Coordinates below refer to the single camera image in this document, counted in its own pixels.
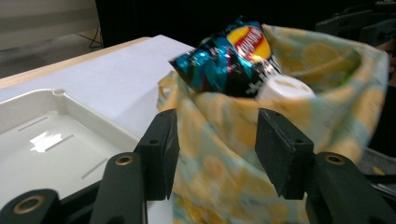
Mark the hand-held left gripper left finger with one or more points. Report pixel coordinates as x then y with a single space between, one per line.
155 155

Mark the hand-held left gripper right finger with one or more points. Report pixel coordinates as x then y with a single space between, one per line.
286 155

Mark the orange print cloth bag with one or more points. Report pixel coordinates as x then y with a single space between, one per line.
224 133

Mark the orange drink bottle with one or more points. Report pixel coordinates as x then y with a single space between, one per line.
285 88

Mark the white plastic tray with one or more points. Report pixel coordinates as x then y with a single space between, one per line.
56 149

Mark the blue chip bag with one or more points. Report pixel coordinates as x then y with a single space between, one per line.
224 62

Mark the black curtain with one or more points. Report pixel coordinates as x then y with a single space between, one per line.
186 18

